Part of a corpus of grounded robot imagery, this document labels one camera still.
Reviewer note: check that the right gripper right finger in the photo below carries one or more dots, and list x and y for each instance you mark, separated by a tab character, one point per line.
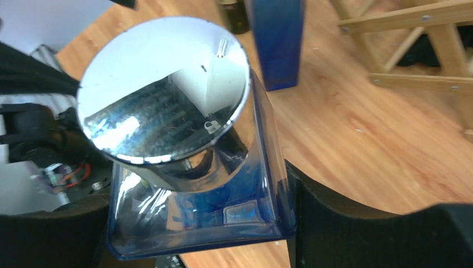
336	231

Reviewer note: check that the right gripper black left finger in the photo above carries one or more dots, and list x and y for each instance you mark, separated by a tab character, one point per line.
70	236

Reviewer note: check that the clear blue labelled bottle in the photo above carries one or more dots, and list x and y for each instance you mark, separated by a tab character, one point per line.
175	105

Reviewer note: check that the clear bottle blue label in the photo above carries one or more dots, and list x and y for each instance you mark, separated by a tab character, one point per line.
277	27

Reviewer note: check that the dark green wine bottle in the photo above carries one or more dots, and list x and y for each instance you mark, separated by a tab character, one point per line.
234	15

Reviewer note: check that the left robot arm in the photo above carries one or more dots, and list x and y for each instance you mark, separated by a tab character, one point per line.
46	163

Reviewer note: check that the wooden lattice wine rack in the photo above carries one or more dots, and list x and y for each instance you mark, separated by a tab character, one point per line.
435	55

